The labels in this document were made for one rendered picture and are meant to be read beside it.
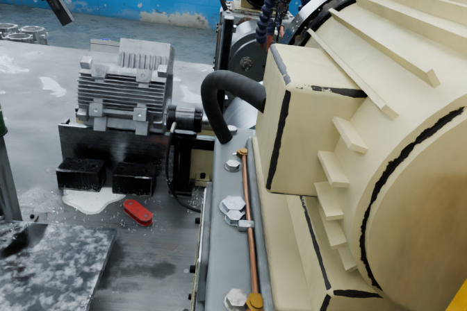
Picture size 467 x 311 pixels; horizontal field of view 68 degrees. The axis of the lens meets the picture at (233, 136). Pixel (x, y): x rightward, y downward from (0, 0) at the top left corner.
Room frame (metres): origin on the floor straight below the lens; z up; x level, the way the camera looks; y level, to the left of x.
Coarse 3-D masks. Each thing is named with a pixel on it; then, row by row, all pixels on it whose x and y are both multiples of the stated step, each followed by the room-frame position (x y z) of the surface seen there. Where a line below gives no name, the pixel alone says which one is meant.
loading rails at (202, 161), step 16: (64, 128) 0.74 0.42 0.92; (80, 128) 0.74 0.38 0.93; (208, 128) 0.88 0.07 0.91; (64, 144) 0.74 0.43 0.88; (80, 144) 0.74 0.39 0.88; (96, 144) 0.74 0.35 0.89; (112, 144) 0.75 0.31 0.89; (128, 144) 0.75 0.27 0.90; (144, 144) 0.75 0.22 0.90; (160, 144) 0.76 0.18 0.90; (208, 144) 0.78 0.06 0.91; (112, 160) 0.75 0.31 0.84; (128, 160) 0.75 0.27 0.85; (144, 160) 0.75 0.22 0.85; (160, 160) 0.76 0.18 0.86; (192, 160) 0.77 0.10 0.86; (208, 160) 0.78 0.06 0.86; (160, 176) 0.76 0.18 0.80; (192, 176) 0.77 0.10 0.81; (208, 176) 0.77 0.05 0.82
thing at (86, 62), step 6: (84, 60) 0.76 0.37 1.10; (90, 60) 0.77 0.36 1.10; (84, 66) 0.76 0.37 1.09; (90, 66) 0.77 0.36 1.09; (162, 66) 0.79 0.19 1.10; (162, 72) 0.77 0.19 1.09; (78, 114) 0.71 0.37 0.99; (84, 114) 0.71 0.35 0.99; (84, 120) 0.72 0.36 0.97; (156, 120) 0.73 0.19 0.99; (162, 120) 0.73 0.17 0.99; (156, 126) 0.73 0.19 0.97; (162, 126) 0.73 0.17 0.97
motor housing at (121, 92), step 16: (112, 64) 0.80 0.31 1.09; (80, 80) 0.74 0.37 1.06; (112, 80) 0.74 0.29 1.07; (128, 80) 0.76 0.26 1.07; (160, 80) 0.77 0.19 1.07; (80, 96) 0.71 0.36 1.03; (96, 96) 0.73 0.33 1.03; (112, 96) 0.73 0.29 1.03; (128, 96) 0.74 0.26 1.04; (144, 96) 0.74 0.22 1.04; (160, 96) 0.74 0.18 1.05; (112, 112) 0.71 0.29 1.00; (128, 112) 0.72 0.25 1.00; (160, 112) 0.73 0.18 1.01; (112, 128) 0.77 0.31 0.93; (128, 128) 0.74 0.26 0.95
